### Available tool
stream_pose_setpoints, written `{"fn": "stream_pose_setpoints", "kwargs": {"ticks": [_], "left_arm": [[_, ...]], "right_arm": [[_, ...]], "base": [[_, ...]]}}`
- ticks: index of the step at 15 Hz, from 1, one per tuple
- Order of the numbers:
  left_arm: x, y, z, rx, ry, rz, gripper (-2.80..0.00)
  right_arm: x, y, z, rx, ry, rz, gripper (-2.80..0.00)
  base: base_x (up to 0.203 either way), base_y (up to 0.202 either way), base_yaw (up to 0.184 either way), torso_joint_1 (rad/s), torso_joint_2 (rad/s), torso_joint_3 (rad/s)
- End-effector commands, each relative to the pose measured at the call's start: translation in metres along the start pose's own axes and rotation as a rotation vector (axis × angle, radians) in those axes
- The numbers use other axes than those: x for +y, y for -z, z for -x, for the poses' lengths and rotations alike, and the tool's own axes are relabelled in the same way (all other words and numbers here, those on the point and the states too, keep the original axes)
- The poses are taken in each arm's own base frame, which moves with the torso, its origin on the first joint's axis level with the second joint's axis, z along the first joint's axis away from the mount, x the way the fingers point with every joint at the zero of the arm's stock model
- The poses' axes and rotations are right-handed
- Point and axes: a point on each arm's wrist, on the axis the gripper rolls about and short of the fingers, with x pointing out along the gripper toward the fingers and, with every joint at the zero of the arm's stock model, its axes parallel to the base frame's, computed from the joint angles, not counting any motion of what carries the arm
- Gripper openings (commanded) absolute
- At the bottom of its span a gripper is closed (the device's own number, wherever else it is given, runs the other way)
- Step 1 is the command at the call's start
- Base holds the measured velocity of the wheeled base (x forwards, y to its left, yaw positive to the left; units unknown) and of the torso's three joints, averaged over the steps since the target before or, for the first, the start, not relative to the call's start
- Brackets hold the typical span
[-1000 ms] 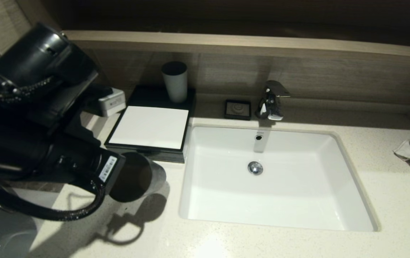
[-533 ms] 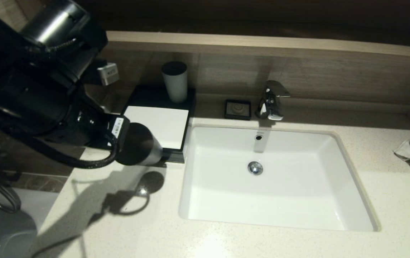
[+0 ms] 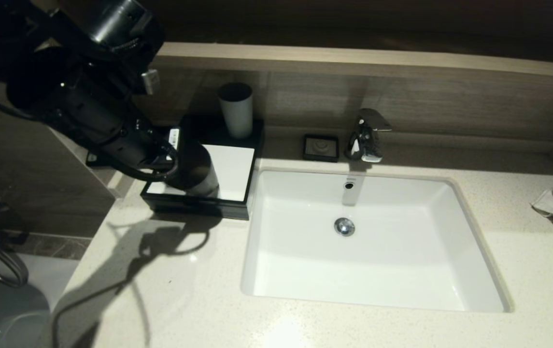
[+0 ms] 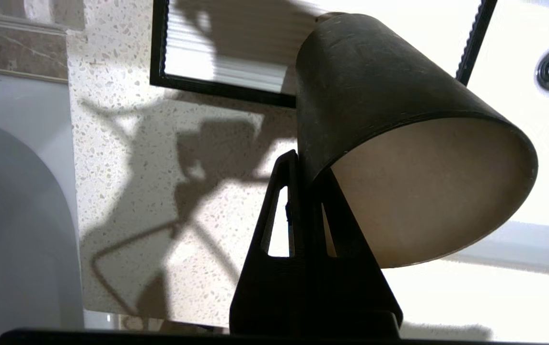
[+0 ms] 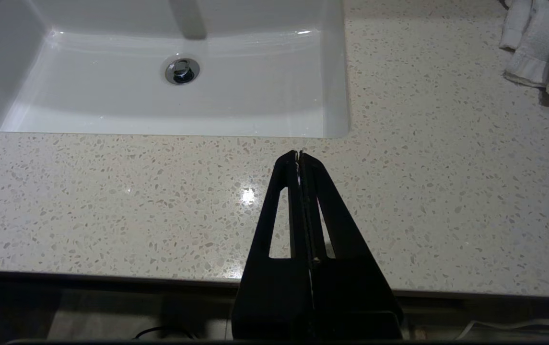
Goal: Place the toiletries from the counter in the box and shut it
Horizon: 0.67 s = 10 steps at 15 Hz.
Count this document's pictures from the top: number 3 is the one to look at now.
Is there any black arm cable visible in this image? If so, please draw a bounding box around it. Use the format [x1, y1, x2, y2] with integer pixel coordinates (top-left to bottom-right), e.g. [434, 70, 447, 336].
[0, 77, 180, 182]

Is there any chrome faucet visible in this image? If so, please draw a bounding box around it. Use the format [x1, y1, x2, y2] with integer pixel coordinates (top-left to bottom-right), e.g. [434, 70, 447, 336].
[344, 109, 392, 163]

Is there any white ribbed mat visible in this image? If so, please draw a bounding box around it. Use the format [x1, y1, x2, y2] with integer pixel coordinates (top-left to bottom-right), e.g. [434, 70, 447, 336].
[147, 144, 255, 202]

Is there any grey toilet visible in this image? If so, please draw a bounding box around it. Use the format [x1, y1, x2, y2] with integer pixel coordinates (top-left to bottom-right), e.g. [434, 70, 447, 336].
[0, 283, 52, 348]

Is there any grey cup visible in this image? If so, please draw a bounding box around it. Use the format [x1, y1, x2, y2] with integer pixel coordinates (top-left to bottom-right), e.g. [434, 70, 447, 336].
[217, 83, 254, 140]

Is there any black plastic tray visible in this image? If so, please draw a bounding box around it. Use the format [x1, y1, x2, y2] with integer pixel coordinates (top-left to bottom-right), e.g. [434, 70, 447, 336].
[142, 196, 250, 221]

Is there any black amenity tray with drawer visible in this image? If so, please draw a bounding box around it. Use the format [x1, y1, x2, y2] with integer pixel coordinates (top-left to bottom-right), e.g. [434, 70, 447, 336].
[140, 115, 265, 220]

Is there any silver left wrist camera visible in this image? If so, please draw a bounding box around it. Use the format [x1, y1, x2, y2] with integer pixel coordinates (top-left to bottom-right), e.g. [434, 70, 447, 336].
[141, 69, 161, 95]

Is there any chrome drain plug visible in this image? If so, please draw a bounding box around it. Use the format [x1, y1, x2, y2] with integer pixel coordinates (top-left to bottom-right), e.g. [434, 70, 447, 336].
[334, 217, 355, 237]

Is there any black soap dish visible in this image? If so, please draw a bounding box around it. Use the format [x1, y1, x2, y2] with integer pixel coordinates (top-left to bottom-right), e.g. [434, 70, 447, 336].
[302, 135, 340, 163]

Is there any white sink basin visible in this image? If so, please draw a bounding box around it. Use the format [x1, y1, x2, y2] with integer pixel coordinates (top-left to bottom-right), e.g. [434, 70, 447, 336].
[241, 167, 513, 312]

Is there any wooden wall shelf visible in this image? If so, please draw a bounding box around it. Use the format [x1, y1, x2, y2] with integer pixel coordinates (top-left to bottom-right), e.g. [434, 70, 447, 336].
[153, 42, 553, 83]

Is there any round black dish metal centre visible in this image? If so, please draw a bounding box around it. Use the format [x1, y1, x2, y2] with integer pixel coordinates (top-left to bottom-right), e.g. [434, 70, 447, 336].
[166, 140, 220, 199]

